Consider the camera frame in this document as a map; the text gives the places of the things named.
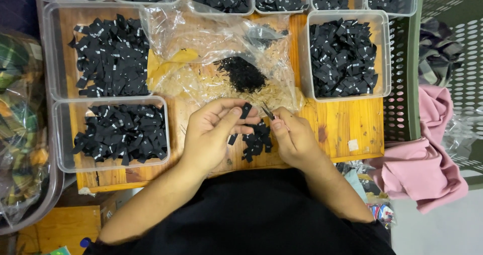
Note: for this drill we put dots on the person's right hand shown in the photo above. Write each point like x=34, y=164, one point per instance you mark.
x=296, y=143

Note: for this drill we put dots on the person's left hand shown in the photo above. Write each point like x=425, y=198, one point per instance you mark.
x=205, y=141

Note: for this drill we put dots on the small metal thread snips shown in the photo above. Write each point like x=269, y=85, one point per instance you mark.
x=268, y=112

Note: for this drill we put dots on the black size label strip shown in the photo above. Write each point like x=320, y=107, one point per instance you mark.
x=245, y=110

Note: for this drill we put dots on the small pile of cut labels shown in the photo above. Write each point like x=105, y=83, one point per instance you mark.
x=257, y=141

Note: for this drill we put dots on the white sticker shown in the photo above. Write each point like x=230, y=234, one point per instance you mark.
x=353, y=145

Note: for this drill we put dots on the heap of scraps and bags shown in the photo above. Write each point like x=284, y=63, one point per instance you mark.
x=358, y=179

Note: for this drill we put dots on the heap of black thread trimmings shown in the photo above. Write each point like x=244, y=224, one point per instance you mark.
x=241, y=73

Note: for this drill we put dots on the heap of black labels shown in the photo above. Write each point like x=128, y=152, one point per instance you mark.
x=343, y=58
x=124, y=132
x=113, y=58

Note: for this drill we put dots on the person's black shirt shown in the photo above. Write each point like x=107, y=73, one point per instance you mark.
x=245, y=217

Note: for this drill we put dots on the crumpled clear plastic bag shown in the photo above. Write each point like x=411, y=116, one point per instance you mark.
x=211, y=32

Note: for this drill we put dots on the cardboard box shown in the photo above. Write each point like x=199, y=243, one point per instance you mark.
x=115, y=204

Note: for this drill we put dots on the colourful striped packet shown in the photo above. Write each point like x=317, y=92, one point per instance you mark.
x=382, y=213

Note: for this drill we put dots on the green perforated plastic crate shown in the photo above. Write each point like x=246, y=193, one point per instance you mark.
x=402, y=81

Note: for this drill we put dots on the pink cloth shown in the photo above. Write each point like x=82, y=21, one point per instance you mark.
x=419, y=172

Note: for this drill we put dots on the blue bottle cap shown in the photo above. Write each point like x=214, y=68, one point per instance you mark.
x=85, y=242

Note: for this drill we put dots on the grey plastic tub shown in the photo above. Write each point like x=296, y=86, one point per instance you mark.
x=54, y=187

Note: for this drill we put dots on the clear plastic wrap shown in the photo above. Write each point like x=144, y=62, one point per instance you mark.
x=462, y=130

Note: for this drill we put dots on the grey checked cloth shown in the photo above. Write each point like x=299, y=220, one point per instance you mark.
x=437, y=51

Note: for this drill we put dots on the large clear plastic container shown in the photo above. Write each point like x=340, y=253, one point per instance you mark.
x=56, y=51

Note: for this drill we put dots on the bag of plaid cloth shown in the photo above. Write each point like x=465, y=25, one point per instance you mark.
x=19, y=134

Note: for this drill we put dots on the green perforated plastic surface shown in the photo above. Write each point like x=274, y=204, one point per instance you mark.
x=464, y=17

